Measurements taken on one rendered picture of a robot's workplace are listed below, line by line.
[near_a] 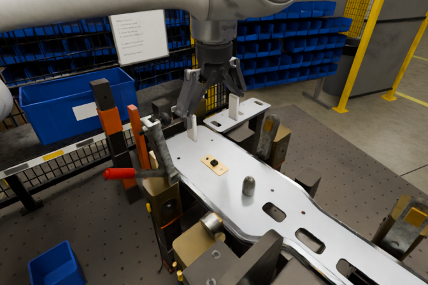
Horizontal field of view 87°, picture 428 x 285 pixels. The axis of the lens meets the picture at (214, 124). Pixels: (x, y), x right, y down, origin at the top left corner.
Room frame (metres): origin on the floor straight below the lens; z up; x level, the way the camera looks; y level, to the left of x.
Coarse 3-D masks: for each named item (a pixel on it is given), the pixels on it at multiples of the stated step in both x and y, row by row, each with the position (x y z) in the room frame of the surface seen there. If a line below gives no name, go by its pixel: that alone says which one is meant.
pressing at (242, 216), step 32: (192, 160) 0.48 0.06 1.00; (224, 160) 0.48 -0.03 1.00; (256, 160) 0.48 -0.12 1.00; (192, 192) 0.37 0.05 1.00; (224, 192) 0.37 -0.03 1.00; (256, 192) 0.37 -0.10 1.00; (288, 192) 0.37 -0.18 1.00; (224, 224) 0.28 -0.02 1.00; (256, 224) 0.28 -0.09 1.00; (288, 224) 0.28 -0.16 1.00; (320, 224) 0.28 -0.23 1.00; (320, 256) 0.22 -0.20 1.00; (352, 256) 0.22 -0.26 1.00; (384, 256) 0.22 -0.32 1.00
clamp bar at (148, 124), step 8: (144, 120) 0.36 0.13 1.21; (152, 120) 0.37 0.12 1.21; (160, 120) 0.37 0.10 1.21; (168, 120) 0.37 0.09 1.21; (144, 128) 0.35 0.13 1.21; (152, 128) 0.34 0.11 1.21; (160, 128) 0.35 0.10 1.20; (152, 136) 0.34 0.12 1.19; (160, 136) 0.35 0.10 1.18; (152, 144) 0.36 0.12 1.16; (160, 144) 0.35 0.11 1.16; (160, 152) 0.35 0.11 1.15; (168, 152) 0.36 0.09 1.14; (160, 160) 0.35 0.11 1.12; (168, 160) 0.36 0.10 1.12; (160, 168) 0.37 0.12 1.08; (168, 168) 0.35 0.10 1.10; (168, 176) 0.35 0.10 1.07
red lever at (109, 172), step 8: (112, 168) 0.30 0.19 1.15; (120, 168) 0.31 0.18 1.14; (128, 168) 0.32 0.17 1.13; (104, 176) 0.29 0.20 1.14; (112, 176) 0.29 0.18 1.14; (120, 176) 0.30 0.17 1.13; (128, 176) 0.31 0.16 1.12; (136, 176) 0.32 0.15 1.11; (144, 176) 0.33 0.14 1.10; (152, 176) 0.34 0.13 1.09; (160, 176) 0.35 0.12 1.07
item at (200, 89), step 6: (216, 72) 0.45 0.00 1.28; (198, 78) 0.46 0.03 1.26; (210, 78) 0.44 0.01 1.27; (198, 84) 0.45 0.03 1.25; (210, 84) 0.44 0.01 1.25; (198, 90) 0.43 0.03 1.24; (204, 90) 0.43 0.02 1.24; (192, 96) 0.43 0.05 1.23; (198, 96) 0.42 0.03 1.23; (192, 102) 0.42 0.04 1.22; (198, 102) 0.42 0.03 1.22; (192, 108) 0.41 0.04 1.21; (192, 114) 0.41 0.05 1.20
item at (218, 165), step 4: (204, 156) 0.50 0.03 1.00; (208, 156) 0.50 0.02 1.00; (212, 156) 0.50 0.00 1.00; (204, 160) 0.48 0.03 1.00; (208, 160) 0.48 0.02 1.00; (212, 160) 0.47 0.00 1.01; (216, 160) 0.47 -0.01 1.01; (208, 164) 0.46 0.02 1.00; (212, 164) 0.46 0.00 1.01; (216, 164) 0.46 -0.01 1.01; (220, 164) 0.46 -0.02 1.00; (212, 168) 0.45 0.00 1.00; (216, 168) 0.45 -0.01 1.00; (220, 168) 0.45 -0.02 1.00; (224, 168) 0.45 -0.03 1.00; (228, 168) 0.45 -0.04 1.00; (216, 172) 0.43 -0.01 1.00; (220, 172) 0.43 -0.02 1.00; (224, 172) 0.43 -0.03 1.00
